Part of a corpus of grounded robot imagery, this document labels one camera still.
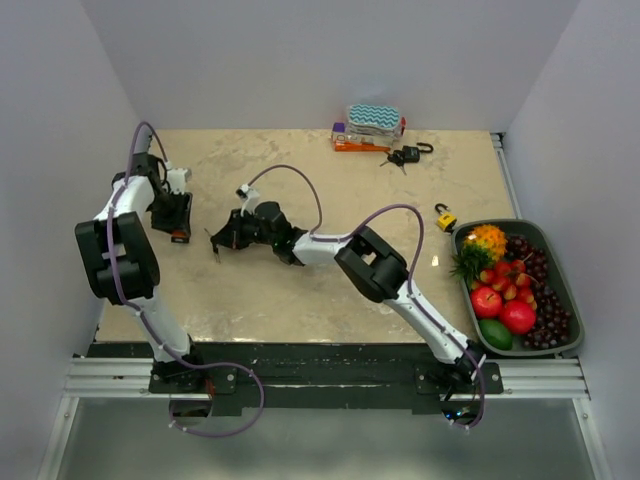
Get green plastic leaves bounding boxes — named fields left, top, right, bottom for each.
left=450, top=244, right=496, bottom=286

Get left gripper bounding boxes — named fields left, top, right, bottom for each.
left=147, top=189, right=191, bottom=236

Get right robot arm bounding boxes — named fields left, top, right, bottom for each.
left=209, top=201, right=486, bottom=393

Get dark grapes bunch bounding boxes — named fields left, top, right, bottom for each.
left=506, top=235, right=573, bottom=351

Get orange padlock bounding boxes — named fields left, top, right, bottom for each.
left=170, top=230, right=191, bottom=244

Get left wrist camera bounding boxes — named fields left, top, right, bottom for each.
left=164, top=161, right=192, bottom=194

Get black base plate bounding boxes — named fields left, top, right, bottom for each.
left=149, top=342, right=504, bottom=415

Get yellow padlock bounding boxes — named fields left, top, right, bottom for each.
left=434, top=203, right=457, bottom=234

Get red apple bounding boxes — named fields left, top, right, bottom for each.
left=499, top=300, right=536, bottom=335
left=470, top=286, right=503, bottom=319

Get orange padlock keys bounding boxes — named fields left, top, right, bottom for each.
left=204, top=228, right=221, bottom=264

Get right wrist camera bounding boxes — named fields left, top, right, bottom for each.
left=236, top=184, right=260, bottom=216

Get green mango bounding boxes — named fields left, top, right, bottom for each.
left=479, top=319, right=513, bottom=351

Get aluminium rail frame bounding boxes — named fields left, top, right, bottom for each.
left=40, top=129, right=609, bottom=479

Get blue zigzag sponge pack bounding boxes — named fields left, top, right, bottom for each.
left=346, top=104, right=405, bottom=138

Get grey fruit tray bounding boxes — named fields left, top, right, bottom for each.
left=450, top=217, right=586, bottom=358

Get black padlock with keys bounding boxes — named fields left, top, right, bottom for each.
left=380, top=142, right=434, bottom=174

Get orange box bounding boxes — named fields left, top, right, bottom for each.
left=331, top=122, right=395, bottom=152

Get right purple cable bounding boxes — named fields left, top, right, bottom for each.
left=247, top=164, right=487, bottom=430

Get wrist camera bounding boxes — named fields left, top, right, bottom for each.
left=236, top=184, right=260, bottom=216
left=164, top=161, right=192, bottom=194

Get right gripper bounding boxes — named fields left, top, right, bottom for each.
left=212, top=208, right=278, bottom=250

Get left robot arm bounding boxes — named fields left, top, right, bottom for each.
left=74, top=121, right=207, bottom=393

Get orange spiky fruit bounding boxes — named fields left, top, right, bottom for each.
left=463, top=224, right=508, bottom=262

